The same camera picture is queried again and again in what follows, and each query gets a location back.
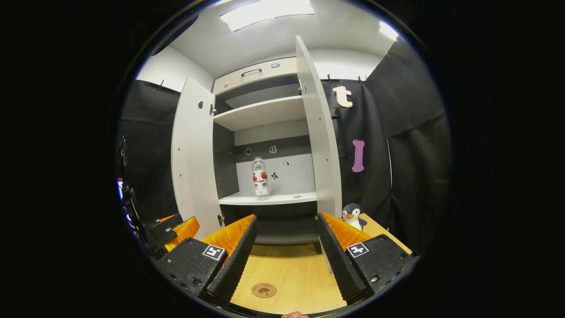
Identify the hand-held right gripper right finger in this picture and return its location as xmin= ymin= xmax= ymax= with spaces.
xmin=316 ymin=212 xmax=418 ymax=305

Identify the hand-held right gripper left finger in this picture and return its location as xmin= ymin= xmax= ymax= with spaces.
xmin=154 ymin=214 xmax=259 ymax=305

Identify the round wooden coaster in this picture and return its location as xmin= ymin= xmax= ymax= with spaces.
xmin=251 ymin=283 xmax=278 ymax=299

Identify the grey cabinet door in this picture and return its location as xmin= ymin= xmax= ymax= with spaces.
xmin=295 ymin=35 xmax=343 ymax=221
xmin=171 ymin=77 xmax=223 ymax=241

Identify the clear plastic bottle red label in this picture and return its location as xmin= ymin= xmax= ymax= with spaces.
xmin=252 ymin=156 xmax=270 ymax=201

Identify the grey cabinet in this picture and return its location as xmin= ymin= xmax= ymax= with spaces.
xmin=171 ymin=35 xmax=343 ymax=257

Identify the penguin plush toy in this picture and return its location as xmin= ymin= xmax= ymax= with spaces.
xmin=342 ymin=203 xmax=368 ymax=231

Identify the black backdrop cloth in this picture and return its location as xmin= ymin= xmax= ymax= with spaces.
xmin=118 ymin=38 xmax=452 ymax=257

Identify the small ceiling light panel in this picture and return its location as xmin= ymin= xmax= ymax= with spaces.
xmin=379 ymin=21 xmax=400 ymax=42

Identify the large ceiling light panel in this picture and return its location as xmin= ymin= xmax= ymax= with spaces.
xmin=219 ymin=0 xmax=315 ymax=32

